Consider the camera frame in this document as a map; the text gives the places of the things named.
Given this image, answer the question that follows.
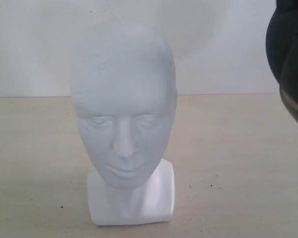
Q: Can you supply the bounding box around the black helmet with visor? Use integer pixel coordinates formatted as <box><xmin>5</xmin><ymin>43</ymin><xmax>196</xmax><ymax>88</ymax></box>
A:
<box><xmin>265</xmin><ymin>0</ymin><xmax>298</xmax><ymax>123</ymax></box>

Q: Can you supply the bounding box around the white mannequin head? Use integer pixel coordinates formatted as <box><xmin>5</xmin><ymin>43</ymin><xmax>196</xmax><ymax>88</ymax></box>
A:
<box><xmin>71</xmin><ymin>20</ymin><xmax>177</xmax><ymax>226</ymax></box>

